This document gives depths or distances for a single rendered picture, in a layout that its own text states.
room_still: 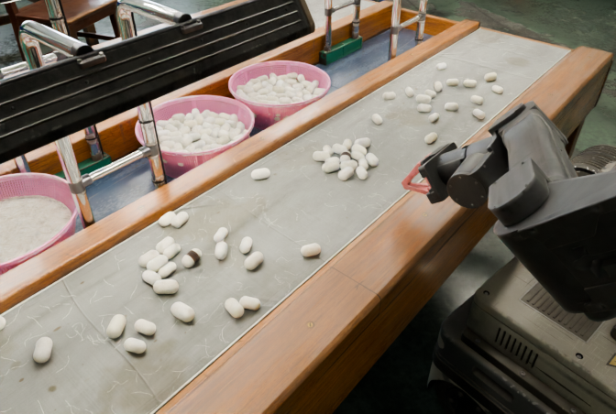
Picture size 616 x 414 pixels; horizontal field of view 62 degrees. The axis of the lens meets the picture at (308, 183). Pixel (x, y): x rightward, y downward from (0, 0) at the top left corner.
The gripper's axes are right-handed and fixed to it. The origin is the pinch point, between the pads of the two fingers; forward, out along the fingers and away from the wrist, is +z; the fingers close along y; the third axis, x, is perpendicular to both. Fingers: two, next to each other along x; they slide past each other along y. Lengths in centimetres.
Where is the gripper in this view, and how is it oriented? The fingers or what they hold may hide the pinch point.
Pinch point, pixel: (406, 184)
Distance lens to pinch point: 91.7
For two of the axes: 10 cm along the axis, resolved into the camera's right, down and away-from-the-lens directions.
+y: -6.5, 4.3, -6.3
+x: 4.8, 8.7, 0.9
